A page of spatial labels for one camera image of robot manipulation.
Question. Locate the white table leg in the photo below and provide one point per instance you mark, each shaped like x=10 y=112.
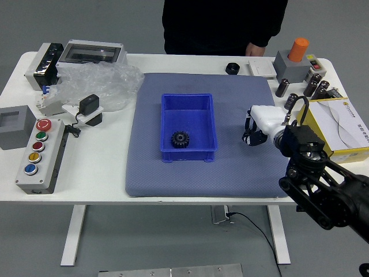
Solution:
x=73 y=233
x=279 y=236

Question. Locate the grey distribution box clear cover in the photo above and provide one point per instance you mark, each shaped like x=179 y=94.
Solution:
x=90 y=53

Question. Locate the clear plastic bag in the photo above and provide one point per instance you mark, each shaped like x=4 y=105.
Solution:
x=98 y=80

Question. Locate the grey block with hole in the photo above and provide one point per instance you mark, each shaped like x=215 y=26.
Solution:
x=291 y=70

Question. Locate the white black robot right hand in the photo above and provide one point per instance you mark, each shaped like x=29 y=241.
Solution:
x=266 y=116

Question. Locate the grey five-button control box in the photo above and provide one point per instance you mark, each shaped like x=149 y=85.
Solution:
x=37 y=179

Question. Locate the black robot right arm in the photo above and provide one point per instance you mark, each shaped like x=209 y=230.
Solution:
x=311 y=173

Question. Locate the white wall switch plate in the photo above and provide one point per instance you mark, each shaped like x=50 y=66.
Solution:
x=261 y=68

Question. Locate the black table height controller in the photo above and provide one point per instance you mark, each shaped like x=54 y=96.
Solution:
x=298 y=209

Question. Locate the person's left hand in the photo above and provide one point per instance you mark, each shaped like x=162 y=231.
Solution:
x=255 y=50

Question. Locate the yellow white cardboard box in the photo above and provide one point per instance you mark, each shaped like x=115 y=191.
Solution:
x=343 y=124

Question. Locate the white switch box red button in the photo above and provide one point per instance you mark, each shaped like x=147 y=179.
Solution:
x=315 y=65

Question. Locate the grey under-table power unit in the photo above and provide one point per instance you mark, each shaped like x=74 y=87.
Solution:
x=219 y=215

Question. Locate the silver metal plate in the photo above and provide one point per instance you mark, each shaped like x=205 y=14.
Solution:
x=173 y=271

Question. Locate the white black enclosure box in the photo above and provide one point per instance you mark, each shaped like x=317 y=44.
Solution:
x=43 y=66

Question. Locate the blue plastic box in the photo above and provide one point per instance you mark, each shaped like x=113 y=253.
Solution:
x=188 y=118

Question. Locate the black power adapter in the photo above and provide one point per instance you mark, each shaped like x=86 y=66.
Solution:
x=89 y=104

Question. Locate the black hex nut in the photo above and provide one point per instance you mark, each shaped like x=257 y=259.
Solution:
x=232 y=68

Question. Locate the orange cylinder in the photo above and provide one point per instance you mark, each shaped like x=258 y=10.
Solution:
x=298 y=49

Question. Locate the grey hollow square block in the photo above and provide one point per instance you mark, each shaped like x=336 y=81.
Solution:
x=14 y=135

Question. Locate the small black electronic component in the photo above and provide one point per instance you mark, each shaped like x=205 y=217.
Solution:
x=334 y=93

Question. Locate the big black gear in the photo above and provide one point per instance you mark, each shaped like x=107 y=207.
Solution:
x=181 y=140

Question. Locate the blue-grey table mat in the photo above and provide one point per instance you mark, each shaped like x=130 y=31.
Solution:
x=225 y=179

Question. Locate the white circuit breaker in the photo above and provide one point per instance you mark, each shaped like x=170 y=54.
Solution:
x=49 y=109

